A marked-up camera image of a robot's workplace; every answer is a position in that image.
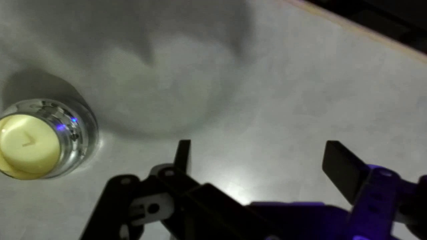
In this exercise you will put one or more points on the candle in glass jar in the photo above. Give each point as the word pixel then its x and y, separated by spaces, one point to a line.
pixel 28 145

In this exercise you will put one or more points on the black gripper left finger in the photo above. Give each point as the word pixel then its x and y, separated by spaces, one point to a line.
pixel 187 201

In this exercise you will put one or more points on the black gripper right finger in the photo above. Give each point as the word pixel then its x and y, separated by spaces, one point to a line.
pixel 341 167

